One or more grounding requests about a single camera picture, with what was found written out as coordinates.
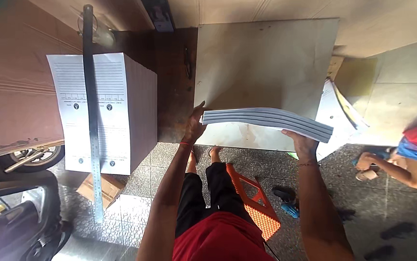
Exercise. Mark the person's right hand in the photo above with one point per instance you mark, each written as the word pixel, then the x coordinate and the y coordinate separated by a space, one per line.
pixel 306 148

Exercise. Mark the person's left hand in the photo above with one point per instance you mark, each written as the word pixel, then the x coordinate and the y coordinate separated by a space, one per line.
pixel 194 128

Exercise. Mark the person's left fingers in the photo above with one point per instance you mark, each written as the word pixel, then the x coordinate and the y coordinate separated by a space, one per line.
pixel 199 107

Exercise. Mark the person's right thumb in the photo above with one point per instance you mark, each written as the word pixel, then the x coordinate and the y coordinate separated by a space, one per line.
pixel 288 133

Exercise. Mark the thick bundle of paper sheets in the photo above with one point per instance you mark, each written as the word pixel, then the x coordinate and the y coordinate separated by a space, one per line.
pixel 266 118

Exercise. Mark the person's left forearm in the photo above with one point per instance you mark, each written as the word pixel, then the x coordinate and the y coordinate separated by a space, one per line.
pixel 166 197

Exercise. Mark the person's right forearm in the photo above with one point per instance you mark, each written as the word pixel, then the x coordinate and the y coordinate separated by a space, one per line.
pixel 319 210

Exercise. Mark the pile of loose white papers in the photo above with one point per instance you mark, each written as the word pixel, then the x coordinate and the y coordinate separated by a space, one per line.
pixel 333 116

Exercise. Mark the tall stack of printed sheets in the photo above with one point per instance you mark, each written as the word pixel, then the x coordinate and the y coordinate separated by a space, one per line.
pixel 141 105

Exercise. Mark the black and blue sandal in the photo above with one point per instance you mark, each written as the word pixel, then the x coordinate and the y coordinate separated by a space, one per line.
pixel 288 201

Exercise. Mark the large grey-white board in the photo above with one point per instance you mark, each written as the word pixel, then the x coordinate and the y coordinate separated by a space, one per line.
pixel 262 65

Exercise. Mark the person's legs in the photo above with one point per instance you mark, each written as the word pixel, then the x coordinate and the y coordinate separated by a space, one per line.
pixel 224 185

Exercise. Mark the orange plastic stool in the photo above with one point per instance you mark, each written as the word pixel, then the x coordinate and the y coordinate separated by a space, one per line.
pixel 261 214

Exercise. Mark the large tan cardboard sheet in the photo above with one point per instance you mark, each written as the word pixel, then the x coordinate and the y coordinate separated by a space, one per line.
pixel 226 11

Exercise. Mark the dark flat picture panel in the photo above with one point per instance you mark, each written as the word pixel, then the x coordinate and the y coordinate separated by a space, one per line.
pixel 160 14

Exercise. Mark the long metal ruler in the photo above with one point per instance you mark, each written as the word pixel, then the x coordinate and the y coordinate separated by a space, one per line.
pixel 91 90

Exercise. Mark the clear round glass object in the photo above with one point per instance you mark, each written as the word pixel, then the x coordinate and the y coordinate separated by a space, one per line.
pixel 104 37

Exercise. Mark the brown cardboard box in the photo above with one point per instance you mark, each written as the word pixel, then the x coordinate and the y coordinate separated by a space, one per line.
pixel 112 189

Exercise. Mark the person's body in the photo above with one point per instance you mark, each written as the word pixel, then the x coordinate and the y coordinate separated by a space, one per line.
pixel 221 239

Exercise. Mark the dark sandal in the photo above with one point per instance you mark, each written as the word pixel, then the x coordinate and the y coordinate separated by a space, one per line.
pixel 380 252
pixel 398 230

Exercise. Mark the motorcycle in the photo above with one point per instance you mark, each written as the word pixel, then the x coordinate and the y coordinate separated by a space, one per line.
pixel 47 203

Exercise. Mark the large reddish-brown cardboard sheet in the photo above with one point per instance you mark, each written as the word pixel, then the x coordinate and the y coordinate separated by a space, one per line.
pixel 16 83

